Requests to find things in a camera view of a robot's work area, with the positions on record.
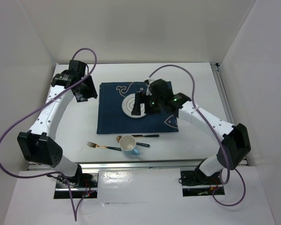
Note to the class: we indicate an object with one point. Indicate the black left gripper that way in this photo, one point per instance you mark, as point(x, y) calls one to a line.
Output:
point(91, 92)

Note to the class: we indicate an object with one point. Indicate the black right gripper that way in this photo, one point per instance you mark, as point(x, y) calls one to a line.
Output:
point(140, 97)

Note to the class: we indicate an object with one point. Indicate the white round plate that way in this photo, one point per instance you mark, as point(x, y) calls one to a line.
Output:
point(127, 107)

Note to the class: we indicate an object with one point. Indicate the blue fabric placemat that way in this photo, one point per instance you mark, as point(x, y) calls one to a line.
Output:
point(112, 120)

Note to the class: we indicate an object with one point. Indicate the white and blue mug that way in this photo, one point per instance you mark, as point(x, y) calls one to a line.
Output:
point(128, 147)

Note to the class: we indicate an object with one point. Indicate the gold fork dark handle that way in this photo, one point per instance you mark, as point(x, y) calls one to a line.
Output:
point(94, 145)

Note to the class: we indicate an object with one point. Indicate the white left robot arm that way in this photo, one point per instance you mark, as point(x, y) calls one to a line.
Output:
point(38, 143)

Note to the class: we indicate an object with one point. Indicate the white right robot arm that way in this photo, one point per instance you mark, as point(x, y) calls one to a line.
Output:
point(233, 140)

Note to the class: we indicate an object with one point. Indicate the gold knife dark handle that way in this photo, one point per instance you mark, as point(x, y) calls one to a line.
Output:
point(147, 136)

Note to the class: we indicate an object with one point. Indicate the gold spoon dark handle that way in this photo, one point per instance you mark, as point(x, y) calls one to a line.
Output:
point(138, 143)

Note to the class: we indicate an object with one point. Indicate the aluminium front rail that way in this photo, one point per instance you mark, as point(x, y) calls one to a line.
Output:
point(141, 164)

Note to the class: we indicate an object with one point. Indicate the aluminium rail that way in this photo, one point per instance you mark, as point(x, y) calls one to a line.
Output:
point(222, 92)
point(141, 164)

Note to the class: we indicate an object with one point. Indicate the aluminium right side rail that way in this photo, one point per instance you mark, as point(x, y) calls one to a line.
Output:
point(222, 92)

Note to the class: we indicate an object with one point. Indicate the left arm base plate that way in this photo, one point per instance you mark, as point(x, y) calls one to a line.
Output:
point(86, 187)

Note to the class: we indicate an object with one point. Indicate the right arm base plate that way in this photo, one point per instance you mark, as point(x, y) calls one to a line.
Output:
point(192, 186)

